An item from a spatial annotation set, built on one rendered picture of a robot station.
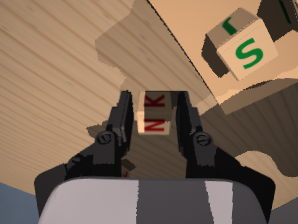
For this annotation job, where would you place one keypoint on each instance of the tan flat mat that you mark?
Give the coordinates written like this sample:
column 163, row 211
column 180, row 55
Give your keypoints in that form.
column 190, row 20

